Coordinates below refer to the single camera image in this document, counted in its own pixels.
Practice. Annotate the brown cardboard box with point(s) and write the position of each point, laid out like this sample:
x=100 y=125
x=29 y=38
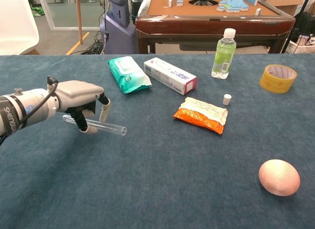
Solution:
x=288 y=2

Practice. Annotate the green potted plant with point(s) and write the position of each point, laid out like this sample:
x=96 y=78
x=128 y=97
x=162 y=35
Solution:
x=32 y=0

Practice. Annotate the small white tube cap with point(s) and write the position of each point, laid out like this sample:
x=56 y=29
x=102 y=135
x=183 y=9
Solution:
x=227 y=100

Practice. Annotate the wooden pole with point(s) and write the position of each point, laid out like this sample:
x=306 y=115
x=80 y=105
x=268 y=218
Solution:
x=79 y=17

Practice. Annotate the blue velvet tablecloth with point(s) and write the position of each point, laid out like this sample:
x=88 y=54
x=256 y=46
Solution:
x=147 y=177

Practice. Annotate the clear glass test tube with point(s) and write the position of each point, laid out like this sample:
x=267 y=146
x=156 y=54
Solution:
x=112 y=129

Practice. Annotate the white printed carton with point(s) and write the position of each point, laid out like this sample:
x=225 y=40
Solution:
x=302 y=48

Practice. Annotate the white toothpaste box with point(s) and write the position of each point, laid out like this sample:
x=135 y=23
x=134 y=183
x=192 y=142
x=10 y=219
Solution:
x=169 y=75

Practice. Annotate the brown mahjong table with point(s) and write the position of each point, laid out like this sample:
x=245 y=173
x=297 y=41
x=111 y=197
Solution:
x=197 y=24

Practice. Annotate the yellow tape roll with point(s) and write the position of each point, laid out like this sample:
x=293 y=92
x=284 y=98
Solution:
x=268 y=83

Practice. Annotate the green floor item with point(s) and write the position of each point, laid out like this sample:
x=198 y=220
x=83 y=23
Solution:
x=38 y=11

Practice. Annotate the clear bottle green label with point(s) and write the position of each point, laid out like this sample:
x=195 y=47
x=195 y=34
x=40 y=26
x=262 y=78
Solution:
x=224 y=56

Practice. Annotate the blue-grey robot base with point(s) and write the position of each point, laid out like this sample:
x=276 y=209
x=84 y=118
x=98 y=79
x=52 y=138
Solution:
x=118 y=34

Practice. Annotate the glass partition door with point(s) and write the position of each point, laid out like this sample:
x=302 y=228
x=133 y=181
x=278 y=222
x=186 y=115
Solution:
x=64 y=12

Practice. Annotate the white chair wooden legs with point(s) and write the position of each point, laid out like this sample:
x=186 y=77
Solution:
x=14 y=22

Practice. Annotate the blue mahjong tile pile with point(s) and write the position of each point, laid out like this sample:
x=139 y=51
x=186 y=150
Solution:
x=233 y=2

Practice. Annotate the orange white snack packet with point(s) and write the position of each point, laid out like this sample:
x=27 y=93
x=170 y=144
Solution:
x=201 y=115

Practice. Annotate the green wet wipes pack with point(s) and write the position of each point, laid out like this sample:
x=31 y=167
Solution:
x=128 y=74

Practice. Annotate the pink egg-shaped ball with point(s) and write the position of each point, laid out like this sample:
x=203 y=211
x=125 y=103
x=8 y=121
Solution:
x=279 y=177

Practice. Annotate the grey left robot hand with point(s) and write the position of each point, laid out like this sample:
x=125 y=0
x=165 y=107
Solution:
x=76 y=93

